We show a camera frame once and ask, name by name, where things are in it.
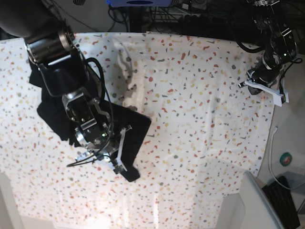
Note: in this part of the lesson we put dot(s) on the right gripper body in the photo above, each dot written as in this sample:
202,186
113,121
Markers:
100,143

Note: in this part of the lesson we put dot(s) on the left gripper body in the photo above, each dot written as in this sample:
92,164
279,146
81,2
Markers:
266,70

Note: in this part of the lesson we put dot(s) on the black t-shirt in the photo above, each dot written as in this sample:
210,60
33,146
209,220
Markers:
86,106

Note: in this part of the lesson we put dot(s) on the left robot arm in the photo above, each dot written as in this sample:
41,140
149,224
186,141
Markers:
278,41

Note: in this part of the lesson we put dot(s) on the terrazzo patterned tablecloth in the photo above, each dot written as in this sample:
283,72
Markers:
205,133

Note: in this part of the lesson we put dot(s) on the green tape roll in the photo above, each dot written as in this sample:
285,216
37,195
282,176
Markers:
285,159

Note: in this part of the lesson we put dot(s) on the black keyboard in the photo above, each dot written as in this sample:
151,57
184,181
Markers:
282,202

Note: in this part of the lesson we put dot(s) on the grey laptop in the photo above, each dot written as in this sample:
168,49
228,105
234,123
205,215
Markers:
259,213

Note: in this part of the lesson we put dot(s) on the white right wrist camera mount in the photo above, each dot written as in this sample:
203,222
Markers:
119,165

